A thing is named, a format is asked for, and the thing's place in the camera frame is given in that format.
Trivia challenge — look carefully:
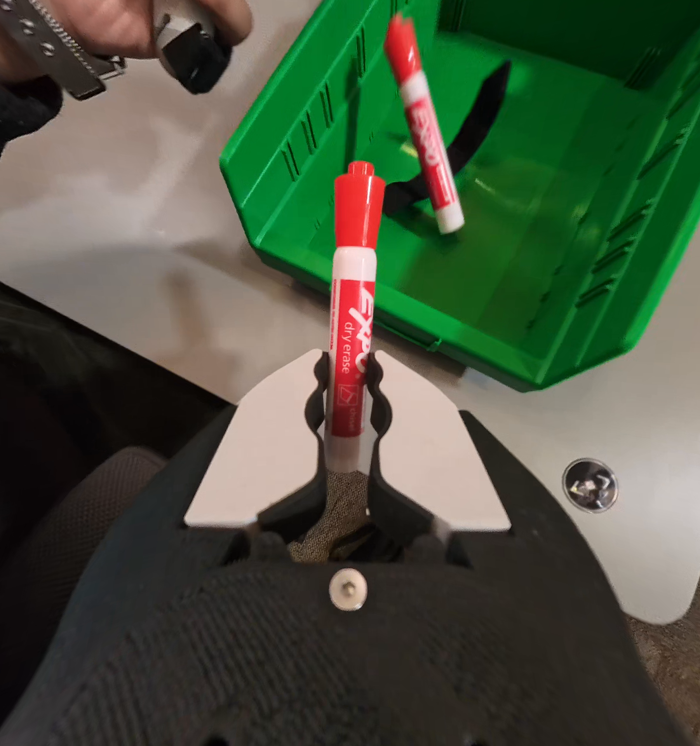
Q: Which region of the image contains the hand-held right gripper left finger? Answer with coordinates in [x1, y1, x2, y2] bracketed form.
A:
[184, 349, 331, 534]

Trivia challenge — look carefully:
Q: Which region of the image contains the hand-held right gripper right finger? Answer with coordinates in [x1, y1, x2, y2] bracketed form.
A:
[366, 350, 514, 540]

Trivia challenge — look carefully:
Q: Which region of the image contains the red dry-erase marker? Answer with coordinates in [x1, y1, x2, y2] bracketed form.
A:
[325, 161, 386, 472]
[383, 14, 465, 235]

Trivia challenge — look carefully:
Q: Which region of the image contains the green storage bin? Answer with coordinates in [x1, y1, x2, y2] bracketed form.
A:
[219, 0, 700, 392]

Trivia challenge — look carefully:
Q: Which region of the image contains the black hook-and-loop tie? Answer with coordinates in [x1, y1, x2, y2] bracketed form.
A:
[384, 60, 512, 219]

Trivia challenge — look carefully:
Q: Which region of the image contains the person's left forearm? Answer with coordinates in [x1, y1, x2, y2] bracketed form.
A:
[0, 0, 65, 181]

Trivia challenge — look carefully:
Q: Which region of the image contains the round metal desk grommet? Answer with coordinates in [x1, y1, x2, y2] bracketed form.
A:
[562, 458, 619, 514]

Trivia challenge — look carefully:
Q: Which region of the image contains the grey desk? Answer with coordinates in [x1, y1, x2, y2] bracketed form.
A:
[0, 0, 700, 626]

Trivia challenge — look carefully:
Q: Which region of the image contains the person's left hand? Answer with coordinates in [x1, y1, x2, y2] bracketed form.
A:
[46, 0, 253, 60]

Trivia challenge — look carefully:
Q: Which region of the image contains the grey mesh watch band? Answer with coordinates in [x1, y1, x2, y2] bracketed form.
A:
[0, 0, 126, 101]

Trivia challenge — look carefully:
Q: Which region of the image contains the grey chair seat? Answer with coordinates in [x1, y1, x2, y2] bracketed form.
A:
[53, 448, 170, 584]

